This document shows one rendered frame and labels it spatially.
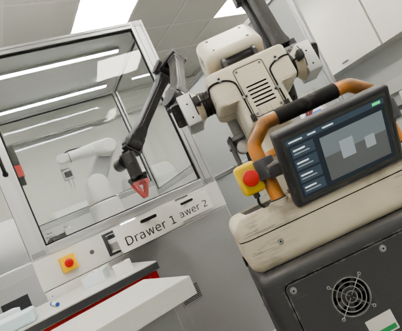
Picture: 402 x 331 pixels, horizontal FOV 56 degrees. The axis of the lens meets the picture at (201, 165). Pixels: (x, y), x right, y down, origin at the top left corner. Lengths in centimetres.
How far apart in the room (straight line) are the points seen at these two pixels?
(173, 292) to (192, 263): 127
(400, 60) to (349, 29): 66
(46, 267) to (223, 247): 89
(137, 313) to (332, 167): 48
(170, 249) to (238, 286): 43
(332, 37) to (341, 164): 402
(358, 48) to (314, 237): 390
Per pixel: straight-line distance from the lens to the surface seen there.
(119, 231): 161
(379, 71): 497
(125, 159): 162
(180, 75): 157
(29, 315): 136
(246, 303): 218
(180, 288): 79
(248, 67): 124
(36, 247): 192
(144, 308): 76
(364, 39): 461
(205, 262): 207
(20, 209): 194
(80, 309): 133
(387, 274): 92
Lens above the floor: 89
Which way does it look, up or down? 4 degrees up
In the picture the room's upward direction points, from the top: 25 degrees counter-clockwise
